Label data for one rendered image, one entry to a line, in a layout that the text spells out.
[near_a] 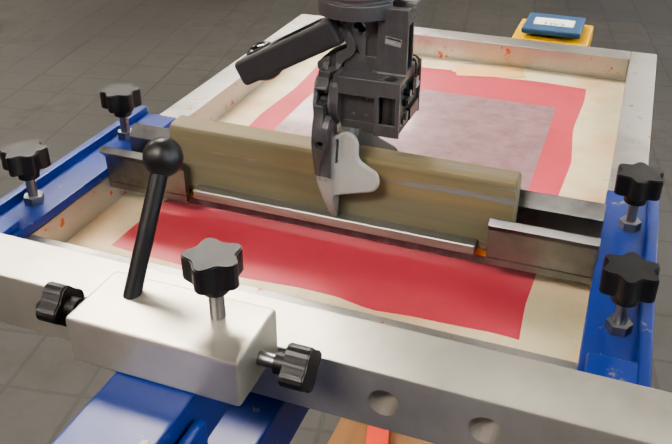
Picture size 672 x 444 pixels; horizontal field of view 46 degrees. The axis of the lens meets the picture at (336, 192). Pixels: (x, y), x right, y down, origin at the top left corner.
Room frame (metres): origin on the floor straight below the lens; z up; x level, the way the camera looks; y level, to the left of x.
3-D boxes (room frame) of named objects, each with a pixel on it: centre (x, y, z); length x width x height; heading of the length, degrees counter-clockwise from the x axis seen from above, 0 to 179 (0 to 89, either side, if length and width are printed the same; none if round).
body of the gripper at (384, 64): (0.68, -0.03, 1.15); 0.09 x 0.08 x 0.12; 69
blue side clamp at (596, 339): (0.56, -0.25, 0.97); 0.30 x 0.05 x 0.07; 159
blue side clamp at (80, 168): (0.76, 0.27, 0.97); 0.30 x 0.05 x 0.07; 159
